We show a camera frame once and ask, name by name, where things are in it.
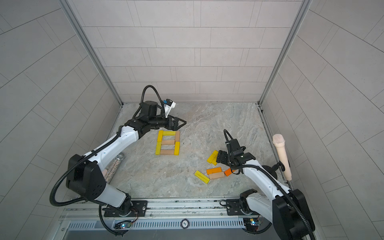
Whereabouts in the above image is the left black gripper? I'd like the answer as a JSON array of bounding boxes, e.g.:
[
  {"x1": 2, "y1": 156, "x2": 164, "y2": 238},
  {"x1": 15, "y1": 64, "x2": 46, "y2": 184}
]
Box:
[{"x1": 148, "y1": 113, "x2": 186, "y2": 132}]

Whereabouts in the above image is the aluminium rail frame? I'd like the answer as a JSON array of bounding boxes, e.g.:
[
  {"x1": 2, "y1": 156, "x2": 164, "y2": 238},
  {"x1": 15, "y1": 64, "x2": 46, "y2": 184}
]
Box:
[{"x1": 58, "y1": 195, "x2": 316, "y2": 240}]

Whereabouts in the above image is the right circuit board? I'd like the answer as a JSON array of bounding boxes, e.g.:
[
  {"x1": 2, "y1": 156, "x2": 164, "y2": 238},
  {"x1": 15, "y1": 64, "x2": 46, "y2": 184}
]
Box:
[{"x1": 243, "y1": 218, "x2": 261, "y2": 232}]

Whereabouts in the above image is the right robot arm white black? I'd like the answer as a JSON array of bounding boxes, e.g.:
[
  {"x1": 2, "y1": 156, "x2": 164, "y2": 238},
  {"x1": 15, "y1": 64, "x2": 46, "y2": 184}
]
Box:
[{"x1": 217, "y1": 137, "x2": 316, "y2": 240}]

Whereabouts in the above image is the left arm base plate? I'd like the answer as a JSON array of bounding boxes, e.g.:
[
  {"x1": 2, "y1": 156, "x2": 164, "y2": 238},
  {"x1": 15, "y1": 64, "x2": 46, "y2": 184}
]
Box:
[{"x1": 102, "y1": 200, "x2": 148, "y2": 218}]

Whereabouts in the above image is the left circuit board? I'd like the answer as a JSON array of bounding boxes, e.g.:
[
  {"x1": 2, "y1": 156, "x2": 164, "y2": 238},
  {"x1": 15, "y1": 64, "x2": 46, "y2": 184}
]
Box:
[{"x1": 114, "y1": 220, "x2": 133, "y2": 230}]

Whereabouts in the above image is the yellow block bottom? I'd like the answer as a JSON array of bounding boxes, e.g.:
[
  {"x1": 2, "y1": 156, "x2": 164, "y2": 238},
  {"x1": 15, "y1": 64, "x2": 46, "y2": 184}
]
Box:
[{"x1": 174, "y1": 142, "x2": 180, "y2": 156}]

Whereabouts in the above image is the beige cylinder post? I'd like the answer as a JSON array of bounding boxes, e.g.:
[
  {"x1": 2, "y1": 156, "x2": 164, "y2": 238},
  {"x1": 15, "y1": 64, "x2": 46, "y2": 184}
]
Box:
[{"x1": 273, "y1": 134, "x2": 293, "y2": 181}]

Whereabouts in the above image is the circuit board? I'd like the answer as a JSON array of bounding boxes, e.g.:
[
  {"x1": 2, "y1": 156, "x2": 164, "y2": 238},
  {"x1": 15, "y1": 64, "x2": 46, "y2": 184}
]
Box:
[
  {"x1": 243, "y1": 218, "x2": 261, "y2": 232},
  {"x1": 114, "y1": 220, "x2": 133, "y2": 230}
]

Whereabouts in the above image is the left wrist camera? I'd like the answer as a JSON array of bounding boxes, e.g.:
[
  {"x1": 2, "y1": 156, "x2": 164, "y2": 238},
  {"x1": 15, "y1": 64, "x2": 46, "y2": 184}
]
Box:
[{"x1": 163, "y1": 99, "x2": 176, "y2": 118}]

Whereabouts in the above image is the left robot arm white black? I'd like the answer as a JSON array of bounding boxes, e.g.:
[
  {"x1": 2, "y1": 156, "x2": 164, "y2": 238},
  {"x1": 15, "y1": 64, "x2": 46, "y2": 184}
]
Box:
[{"x1": 49, "y1": 99, "x2": 187, "y2": 215}]

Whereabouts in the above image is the orange block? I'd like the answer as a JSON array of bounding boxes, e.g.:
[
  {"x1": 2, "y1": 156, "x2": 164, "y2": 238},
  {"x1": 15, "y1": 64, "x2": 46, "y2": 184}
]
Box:
[
  {"x1": 224, "y1": 169, "x2": 233, "y2": 177},
  {"x1": 206, "y1": 167, "x2": 222, "y2": 175}
]

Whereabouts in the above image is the natural wood block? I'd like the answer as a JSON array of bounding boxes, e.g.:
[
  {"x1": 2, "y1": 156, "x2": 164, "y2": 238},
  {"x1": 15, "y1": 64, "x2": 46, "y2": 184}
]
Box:
[
  {"x1": 161, "y1": 140, "x2": 176, "y2": 145},
  {"x1": 160, "y1": 150, "x2": 175, "y2": 155},
  {"x1": 175, "y1": 131, "x2": 180, "y2": 142},
  {"x1": 209, "y1": 172, "x2": 226, "y2": 180}
]

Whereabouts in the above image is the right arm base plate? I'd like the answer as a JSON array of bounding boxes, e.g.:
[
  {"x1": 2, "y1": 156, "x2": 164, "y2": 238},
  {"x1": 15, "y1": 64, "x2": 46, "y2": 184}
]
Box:
[{"x1": 225, "y1": 199, "x2": 258, "y2": 216}]

